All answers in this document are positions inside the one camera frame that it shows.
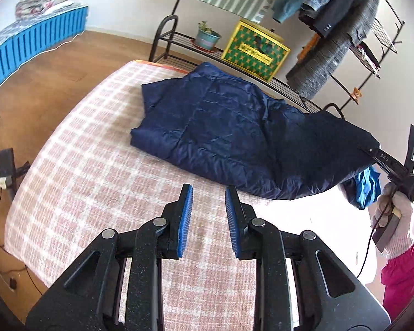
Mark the black hanging blazer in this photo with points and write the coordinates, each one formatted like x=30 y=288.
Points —
x=325 y=19

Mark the right hand in knit glove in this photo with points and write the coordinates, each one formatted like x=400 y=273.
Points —
x=394 y=212

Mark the potted plant in teal pot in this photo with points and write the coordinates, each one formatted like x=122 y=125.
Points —
x=206 y=37

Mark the pink sleeve forearm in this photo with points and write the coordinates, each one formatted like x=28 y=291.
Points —
x=398 y=279

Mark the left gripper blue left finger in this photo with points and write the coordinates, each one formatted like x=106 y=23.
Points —
x=180 y=222

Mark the folded floral fabric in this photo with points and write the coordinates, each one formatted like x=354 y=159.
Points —
x=45 y=0

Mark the folded clothes on shelf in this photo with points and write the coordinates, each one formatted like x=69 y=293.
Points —
x=368 y=57

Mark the yellow green patterned storage box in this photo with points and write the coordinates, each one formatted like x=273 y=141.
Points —
x=255 y=50

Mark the navy blue puffer jacket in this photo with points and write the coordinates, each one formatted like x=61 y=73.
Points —
x=225 y=129

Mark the small brown teddy bear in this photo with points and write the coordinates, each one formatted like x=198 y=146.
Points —
x=356 y=94

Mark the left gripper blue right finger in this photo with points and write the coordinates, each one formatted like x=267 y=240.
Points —
x=238 y=224

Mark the pink plaid bed blanket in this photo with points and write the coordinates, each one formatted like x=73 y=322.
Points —
x=92 y=216

